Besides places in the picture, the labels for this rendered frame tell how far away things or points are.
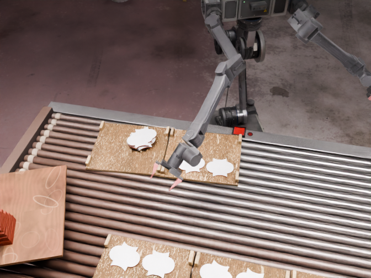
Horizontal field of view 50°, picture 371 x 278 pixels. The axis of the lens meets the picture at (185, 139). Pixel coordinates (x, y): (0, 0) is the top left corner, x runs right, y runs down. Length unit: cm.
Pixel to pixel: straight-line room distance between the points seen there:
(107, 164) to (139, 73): 221
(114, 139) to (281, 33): 311
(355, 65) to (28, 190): 174
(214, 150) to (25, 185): 99
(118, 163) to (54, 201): 41
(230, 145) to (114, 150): 65
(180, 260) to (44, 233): 61
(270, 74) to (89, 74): 191
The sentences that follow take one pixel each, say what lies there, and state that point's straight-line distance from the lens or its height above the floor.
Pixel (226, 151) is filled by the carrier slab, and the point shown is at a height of 94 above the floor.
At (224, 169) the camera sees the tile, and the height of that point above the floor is 94.
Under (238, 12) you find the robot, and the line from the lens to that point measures 239.
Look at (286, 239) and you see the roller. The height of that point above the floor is 92.
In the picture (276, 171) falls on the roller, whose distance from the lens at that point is 219.
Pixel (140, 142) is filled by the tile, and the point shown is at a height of 99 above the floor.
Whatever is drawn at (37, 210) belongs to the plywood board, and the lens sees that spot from 198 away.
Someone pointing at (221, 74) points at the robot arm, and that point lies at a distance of 186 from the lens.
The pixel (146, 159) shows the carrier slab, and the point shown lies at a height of 94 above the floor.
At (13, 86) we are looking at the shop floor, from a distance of 448.
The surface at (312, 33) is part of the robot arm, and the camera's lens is 204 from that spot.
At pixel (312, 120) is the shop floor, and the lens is 386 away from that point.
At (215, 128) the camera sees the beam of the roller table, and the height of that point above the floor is 92.
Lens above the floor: 260
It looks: 47 degrees down
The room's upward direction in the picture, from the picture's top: 2 degrees counter-clockwise
